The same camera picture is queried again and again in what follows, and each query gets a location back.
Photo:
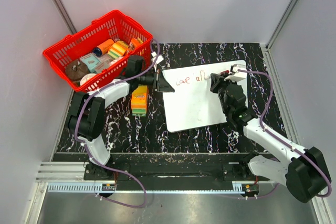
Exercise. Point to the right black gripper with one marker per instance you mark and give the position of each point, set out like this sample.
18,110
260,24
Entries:
217,81

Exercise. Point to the white whiteboard black frame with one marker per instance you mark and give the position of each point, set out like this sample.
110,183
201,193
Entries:
192,104

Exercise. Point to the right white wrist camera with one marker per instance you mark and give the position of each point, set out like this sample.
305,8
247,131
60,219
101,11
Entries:
237,73

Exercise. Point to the pink white packet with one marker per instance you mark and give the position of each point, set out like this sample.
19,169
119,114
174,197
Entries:
105,61

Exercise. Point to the stacked colourful sponge pack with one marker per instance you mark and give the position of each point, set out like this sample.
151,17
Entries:
139,101

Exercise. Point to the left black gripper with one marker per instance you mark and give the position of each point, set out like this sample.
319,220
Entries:
160,84

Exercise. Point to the red capped whiteboard marker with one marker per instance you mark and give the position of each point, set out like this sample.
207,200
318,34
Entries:
212,74

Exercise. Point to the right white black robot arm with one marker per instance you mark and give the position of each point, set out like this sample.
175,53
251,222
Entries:
303,171

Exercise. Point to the red plastic shopping basket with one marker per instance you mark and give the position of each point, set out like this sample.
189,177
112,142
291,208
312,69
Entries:
110,26

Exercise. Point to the white round container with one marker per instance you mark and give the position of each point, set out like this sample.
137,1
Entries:
86,78

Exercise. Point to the orange snack box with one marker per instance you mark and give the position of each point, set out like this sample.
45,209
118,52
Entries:
135,42

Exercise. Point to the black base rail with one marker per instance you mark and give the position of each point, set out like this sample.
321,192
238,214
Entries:
225,166

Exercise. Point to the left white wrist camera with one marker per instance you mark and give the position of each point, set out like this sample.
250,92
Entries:
156,58

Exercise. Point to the brown round donut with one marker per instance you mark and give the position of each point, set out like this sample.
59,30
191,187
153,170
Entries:
76,70

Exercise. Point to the teal small box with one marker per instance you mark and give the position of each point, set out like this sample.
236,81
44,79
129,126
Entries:
91,61

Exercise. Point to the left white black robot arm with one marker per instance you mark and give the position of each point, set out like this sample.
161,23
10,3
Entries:
87,109

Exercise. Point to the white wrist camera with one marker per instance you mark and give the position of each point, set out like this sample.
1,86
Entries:
156,58
237,73

